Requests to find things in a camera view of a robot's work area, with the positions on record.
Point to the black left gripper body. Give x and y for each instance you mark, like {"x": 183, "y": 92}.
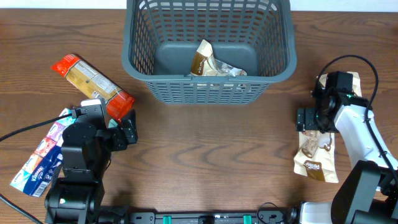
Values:
{"x": 114, "y": 141}

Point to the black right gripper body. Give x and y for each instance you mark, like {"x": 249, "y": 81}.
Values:
{"x": 313, "y": 119}

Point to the beige snack pouch dark window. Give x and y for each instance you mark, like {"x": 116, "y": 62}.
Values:
{"x": 356, "y": 86}

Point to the teal wet wipes pack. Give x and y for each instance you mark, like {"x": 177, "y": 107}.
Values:
{"x": 112, "y": 123}

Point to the orange pasta packet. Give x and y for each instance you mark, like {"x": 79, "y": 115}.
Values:
{"x": 94, "y": 84}

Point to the beige snack pouch cookie print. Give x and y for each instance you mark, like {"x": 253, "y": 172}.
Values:
{"x": 315, "y": 157}

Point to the beige snack pouch brown band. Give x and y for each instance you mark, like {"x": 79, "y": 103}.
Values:
{"x": 204, "y": 64}

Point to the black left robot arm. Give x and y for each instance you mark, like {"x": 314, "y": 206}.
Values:
{"x": 77, "y": 187}

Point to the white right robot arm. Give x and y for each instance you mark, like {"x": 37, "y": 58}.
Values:
{"x": 369, "y": 193}

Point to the blue Kleenex tissue multipack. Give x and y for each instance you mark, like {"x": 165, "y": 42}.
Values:
{"x": 36, "y": 174}

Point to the grey plastic lattice basket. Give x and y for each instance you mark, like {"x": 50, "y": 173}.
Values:
{"x": 161, "y": 38}

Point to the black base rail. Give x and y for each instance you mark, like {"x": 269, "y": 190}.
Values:
{"x": 268, "y": 214}

